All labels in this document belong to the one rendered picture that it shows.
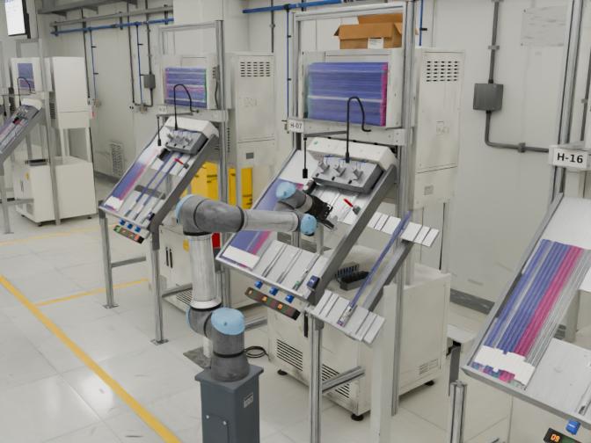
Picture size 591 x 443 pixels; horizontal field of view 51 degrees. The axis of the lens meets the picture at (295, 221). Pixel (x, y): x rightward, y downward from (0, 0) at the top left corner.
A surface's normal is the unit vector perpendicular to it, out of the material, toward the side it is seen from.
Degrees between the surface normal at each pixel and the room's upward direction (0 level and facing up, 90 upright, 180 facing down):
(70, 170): 90
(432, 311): 90
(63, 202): 90
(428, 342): 90
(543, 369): 44
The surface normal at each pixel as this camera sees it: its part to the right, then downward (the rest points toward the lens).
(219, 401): -0.51, 0.21
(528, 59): -0.77, 0.15
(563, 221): -0.54, -0.58
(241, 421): 0.86, 0.13
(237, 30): 0.63, 0.19
